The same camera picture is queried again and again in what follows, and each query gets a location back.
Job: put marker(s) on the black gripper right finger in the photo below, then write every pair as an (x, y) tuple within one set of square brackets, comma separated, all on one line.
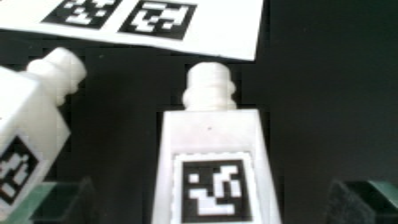
[(362, 203)]

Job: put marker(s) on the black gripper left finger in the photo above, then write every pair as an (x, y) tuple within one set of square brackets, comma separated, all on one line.
[(67, 206)]

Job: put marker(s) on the white stool leg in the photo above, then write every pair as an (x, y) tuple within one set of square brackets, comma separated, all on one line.
[(213, 177), (33, 131)]

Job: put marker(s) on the white stool leg lying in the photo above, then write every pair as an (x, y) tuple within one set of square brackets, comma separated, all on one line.
[(33, 131)]

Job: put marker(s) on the white marker sheet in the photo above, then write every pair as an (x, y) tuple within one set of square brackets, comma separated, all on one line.
[(199, 26)]

